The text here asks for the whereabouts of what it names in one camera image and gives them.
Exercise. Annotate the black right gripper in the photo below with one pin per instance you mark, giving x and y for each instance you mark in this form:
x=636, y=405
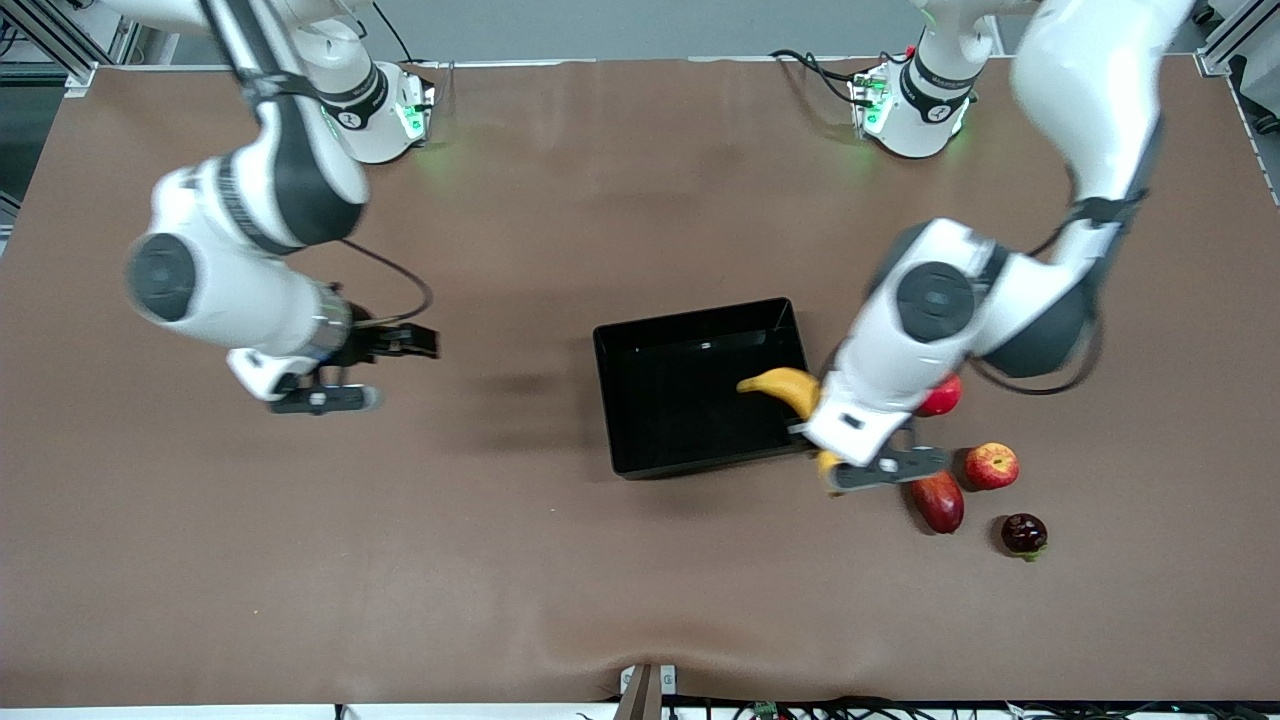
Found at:
x=372, y=343

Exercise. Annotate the black plastic box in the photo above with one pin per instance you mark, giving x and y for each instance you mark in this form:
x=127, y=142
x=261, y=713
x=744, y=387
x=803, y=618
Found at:
x=680, y=400

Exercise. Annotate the yellow banana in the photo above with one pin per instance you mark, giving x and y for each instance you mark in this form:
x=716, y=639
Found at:
x=790, y=385

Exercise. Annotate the red yellow apple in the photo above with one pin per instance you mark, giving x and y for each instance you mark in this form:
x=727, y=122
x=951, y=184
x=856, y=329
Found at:
x=992, y=466

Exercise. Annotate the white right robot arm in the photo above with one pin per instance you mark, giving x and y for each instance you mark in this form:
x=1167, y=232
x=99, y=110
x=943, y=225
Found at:
x=250, y=200

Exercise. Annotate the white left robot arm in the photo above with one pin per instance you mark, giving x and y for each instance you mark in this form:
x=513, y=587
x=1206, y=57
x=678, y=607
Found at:
x=935, y=300

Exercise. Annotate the brown table cover sheet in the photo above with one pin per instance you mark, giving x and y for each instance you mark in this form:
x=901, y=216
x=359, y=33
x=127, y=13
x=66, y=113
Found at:
x=400, y=550

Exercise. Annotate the metal table clamp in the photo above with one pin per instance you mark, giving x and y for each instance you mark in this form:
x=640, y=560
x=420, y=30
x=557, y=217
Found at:
x=640, y=695

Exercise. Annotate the round red fruit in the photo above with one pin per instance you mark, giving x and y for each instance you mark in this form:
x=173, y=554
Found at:
x=945, y=400

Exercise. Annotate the red yellow mango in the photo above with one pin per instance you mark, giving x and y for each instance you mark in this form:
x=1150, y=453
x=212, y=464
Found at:
x=940, y=505

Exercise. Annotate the dark purple mangosteen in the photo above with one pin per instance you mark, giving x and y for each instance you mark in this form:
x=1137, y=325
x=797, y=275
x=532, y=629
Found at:
x=1023, y=533

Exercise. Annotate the aluminium frame profile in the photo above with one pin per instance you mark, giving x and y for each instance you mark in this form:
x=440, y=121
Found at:
x=80, y=75
x=1215, y=55

